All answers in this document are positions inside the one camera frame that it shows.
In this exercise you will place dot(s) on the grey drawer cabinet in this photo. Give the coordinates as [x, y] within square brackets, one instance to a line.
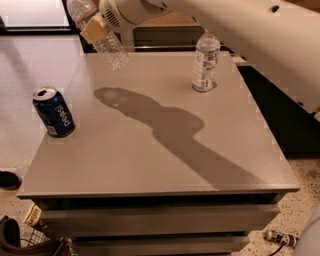
[145, 138]

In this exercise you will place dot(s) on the upper grey drawer front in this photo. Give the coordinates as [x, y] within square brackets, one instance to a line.
[159, 220]

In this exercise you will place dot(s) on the clear water bottle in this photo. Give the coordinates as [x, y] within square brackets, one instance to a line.
[109, 49]

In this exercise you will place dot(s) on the blue Pepsi can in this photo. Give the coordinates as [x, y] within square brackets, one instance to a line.
[53, 111]

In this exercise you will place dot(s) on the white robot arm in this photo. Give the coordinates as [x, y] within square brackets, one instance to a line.
[280, 39]

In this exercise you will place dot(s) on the tan snack packet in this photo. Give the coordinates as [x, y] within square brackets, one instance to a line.
[32, 216]

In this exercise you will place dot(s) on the wire basket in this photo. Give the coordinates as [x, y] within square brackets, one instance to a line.
[31, 237]

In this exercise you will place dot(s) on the grey drawer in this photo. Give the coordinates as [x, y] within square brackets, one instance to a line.
[181, 246]
[159, 220]

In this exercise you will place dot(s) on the lower grey drawer front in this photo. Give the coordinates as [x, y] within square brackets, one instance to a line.
[181, 246]

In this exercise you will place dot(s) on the black shoe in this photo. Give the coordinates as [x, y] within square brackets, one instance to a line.
[9, 180]

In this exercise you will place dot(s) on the black and white striped handle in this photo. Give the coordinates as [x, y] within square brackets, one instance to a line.
[280, 238]

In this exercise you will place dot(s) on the water bottle with white label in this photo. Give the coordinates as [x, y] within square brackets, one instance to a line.
[206, 59]

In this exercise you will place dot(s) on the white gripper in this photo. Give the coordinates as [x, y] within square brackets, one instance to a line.
[124, 16]

